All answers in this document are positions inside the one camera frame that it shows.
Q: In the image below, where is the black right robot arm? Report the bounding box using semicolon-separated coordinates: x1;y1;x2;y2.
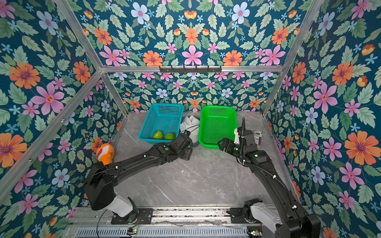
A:
218;119;321;238

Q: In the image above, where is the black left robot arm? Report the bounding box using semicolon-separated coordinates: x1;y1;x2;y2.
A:
83;131;193;222

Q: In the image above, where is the green custard apple at edge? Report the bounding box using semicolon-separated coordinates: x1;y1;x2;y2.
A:
165;133;176;140

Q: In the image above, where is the pile of white foam nets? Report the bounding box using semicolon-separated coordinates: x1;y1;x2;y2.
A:
180;116;200;143

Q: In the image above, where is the dark-topped green custard apple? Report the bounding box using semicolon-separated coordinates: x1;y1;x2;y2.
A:
152;131;164;140

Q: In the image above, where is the striped drink can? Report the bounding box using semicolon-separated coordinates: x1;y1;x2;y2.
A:
253;130;263;148

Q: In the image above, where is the bright green plastic basket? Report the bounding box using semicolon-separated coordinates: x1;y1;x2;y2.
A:
198;105;237;150

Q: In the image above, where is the teal plastic basket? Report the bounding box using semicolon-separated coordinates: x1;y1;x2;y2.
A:
138;103;184;144

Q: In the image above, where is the orange clownfish toy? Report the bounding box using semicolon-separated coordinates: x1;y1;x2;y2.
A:
96;143;115;165

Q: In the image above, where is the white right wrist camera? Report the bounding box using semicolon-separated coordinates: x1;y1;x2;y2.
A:
234;129;240;144

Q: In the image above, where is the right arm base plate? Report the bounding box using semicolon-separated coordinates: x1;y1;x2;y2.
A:
226;205;261;224

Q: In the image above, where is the black hook rail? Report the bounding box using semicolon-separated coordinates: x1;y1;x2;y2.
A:
159;66;222;73

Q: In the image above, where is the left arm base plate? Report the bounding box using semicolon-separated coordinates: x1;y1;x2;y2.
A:
111;208;153;225

